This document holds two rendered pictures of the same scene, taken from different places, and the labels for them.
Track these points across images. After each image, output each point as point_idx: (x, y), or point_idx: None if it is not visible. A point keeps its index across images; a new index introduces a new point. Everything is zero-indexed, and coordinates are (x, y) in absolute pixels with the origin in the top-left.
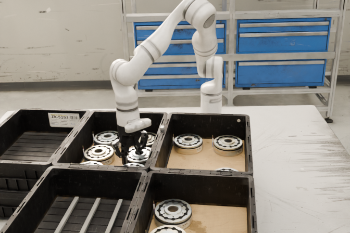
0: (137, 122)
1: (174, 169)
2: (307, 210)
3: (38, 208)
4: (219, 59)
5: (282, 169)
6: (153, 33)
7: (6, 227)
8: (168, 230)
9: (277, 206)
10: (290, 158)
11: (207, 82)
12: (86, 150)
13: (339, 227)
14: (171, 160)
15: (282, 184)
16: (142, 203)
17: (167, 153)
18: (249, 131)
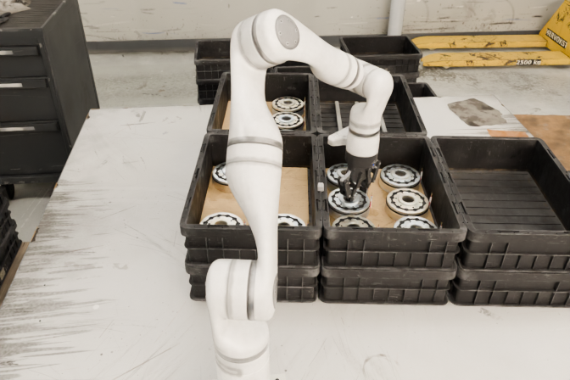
0: (343, 131)
1: (288, 134)
2: (133, 232)
3: (411, 130)
4: (217, 260)
5: (129, 304)
6: (337, 50)
7: (407, 90)
8: (286, 121)
9: (166, 237)
10: (100, 333)
11: (250, 333)
12: (427, 202)
13: (108, 215)
14: (304, 212)
15: (145, 271)
16: (310, 108)
17: (312, 222)
18: (191, 189)
